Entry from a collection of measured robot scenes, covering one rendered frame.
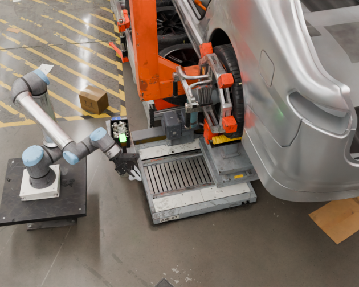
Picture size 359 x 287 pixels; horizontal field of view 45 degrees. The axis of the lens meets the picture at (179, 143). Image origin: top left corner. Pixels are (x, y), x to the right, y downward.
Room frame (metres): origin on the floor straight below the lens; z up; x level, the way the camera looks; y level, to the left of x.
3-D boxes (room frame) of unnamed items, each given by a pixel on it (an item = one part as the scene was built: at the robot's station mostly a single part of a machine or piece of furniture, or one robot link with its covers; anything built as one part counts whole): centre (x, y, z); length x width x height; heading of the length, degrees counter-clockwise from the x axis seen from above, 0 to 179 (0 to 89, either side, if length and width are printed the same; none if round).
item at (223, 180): (2.41, -0.40, 0.13); 0.50 x 0.36 x 0.10; 15
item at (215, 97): (2.34, -0.17, 0.85); 0.21 x 0.14 x 0.14; 105
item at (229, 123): (2.06, -0.33, 0.85); 0.09 x 0.08 x 0.07; 15
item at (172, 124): (2.64, -0.07, 0.26); 0.42 x 0.18 x 0.35; 105
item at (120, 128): (2.31, 0.45, 0.51); 0.20 x 0.14 x 0.13; 7
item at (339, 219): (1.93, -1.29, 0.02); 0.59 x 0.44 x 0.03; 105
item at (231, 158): (2.41, -0.40, 0.32); 0.40 x 0.30 x 0.28; 15
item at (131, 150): (2.33, 0.45, 0.44); 0.43 x 0.17 x 0.03; 15
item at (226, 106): (2.36, -0.24, 0.85); 0.54 x 0.07 x 0.54; 15
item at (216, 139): (2.27, -0.37, 0.51); 0.29 x 0.06 x 0.06; 105
